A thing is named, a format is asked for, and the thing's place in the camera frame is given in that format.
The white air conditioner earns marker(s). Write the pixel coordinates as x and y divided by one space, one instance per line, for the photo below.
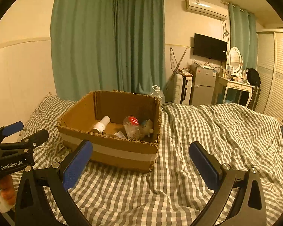
206 8

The black bag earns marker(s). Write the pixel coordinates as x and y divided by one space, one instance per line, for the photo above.
253 77

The dark suitcase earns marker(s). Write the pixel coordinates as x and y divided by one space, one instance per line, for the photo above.
254 97

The grey checkered blanket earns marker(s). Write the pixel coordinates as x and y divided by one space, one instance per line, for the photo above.
202 146

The white louvred wardrobe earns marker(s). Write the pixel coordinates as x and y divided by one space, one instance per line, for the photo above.
276 80

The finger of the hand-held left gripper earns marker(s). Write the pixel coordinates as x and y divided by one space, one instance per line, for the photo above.
37 137
13 127

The large clear water jug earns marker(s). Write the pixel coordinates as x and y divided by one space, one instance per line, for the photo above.
159 95

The white cream tube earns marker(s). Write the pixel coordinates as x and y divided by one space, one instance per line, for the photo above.
120 134

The wide green curtain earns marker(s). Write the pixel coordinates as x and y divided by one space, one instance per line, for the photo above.
82 40

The white dressing table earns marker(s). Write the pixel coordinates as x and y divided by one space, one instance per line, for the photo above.
235 86

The narrow green curtain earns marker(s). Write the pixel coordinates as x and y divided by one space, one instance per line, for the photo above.
240 35

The cardboard box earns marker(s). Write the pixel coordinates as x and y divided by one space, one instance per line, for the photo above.
122 153

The grey small fridge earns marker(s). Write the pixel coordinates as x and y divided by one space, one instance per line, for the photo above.
202 87

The white cloth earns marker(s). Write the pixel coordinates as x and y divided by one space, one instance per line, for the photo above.
4 204

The white toy figure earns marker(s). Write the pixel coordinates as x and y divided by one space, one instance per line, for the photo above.
147 127

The wooden broom stick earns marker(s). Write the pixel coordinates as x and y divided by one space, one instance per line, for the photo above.
178 68

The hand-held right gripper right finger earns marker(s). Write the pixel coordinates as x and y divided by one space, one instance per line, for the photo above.
202 164

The grey checkered pillow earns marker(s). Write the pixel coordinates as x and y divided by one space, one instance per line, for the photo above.
44 113

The white cylinder bottle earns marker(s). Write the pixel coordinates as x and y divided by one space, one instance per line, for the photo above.
101 124

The clear plastic bottle red label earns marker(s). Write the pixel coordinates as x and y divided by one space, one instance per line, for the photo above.
132 127

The white suitcase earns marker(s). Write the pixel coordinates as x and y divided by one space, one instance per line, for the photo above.
180 89

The person's left hand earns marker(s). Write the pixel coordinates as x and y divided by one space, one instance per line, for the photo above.
8 190

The black wall television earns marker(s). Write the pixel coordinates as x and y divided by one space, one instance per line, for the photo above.
210 47

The white oval mirror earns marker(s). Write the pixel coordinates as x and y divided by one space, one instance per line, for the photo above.
234 57

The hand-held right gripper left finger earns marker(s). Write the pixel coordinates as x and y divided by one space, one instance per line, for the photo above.
77 164

